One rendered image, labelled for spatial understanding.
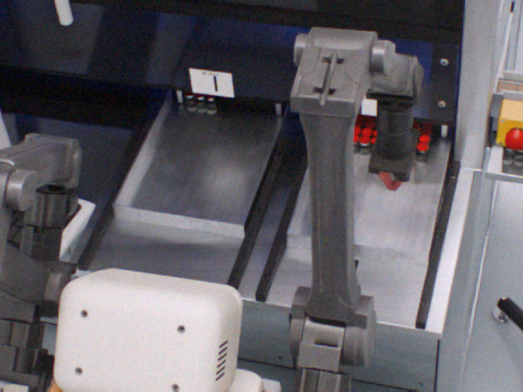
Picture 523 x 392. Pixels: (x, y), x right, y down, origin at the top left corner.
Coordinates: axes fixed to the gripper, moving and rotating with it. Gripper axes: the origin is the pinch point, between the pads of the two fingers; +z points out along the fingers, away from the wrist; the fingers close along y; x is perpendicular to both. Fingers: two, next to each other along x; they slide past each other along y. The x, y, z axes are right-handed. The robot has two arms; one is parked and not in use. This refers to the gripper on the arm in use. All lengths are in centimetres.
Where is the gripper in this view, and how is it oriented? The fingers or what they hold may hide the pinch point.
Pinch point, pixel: (392, 186)
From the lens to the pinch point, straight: 188.9
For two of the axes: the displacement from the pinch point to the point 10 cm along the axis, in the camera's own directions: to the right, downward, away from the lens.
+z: 0.7, 6.7, 7.4
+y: 2.7, -7.3, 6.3
